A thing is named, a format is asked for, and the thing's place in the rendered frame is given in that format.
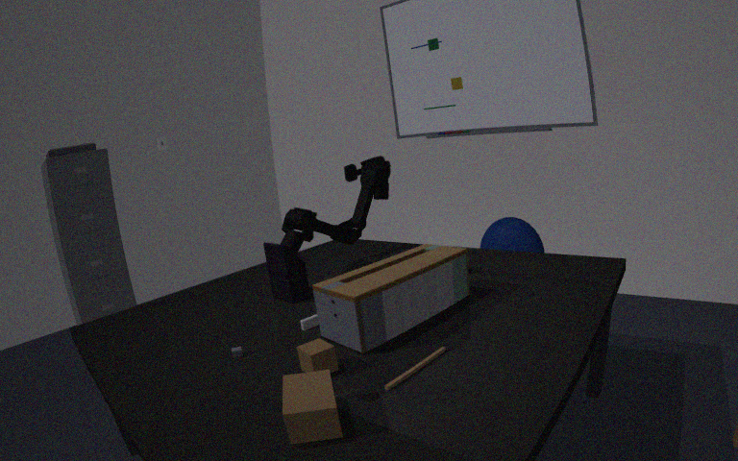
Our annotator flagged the tan thin bar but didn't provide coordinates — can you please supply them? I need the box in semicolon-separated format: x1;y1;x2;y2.
384;347;446;391

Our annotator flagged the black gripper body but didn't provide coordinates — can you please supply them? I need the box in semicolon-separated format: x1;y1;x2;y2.
344;156;385;182

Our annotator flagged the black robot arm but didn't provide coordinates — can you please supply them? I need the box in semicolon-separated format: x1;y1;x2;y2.
280;160;391;255

